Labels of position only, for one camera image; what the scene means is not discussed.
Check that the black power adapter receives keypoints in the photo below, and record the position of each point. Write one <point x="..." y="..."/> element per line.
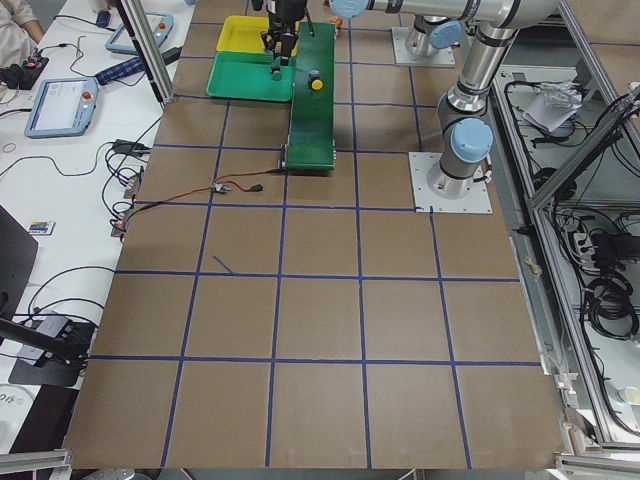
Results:
<point x="171" y="55"/>

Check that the green plastic tray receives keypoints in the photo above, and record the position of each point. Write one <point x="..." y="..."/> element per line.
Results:
<point x="248" y="76"/>

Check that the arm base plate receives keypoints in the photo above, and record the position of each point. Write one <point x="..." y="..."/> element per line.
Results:
<point x="443" y="58"/>
<point x="476" y="201"/>

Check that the small controller circuit board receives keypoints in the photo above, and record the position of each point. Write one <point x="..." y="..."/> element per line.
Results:
<point x="220" y="188"/>

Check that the green conveyor belt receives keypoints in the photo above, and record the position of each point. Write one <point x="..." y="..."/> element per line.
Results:
<point x="310" y="144"/>

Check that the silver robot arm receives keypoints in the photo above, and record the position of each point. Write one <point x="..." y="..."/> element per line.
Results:
<point x="428" y="42"/>
<point x="467" y="138"/>

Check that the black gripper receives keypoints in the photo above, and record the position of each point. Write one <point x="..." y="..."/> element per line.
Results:
<point x="283" y="14"/>

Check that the folded blue umbrella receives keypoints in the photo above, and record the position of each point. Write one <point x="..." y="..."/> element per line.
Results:
<point x="119" y="71"/>

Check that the near blue teach pendant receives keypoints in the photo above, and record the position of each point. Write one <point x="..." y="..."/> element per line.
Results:
<point x="62" y="108"/>

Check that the yellow plastic tray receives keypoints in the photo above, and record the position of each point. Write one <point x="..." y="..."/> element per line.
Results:
<point x="243" y="34"/>

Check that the aluminium frame post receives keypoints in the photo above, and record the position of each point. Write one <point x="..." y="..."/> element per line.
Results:
<point x="135" y="21"/>

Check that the green mushroom push button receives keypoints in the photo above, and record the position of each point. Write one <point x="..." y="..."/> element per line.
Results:
<point x="276" y="71"/>

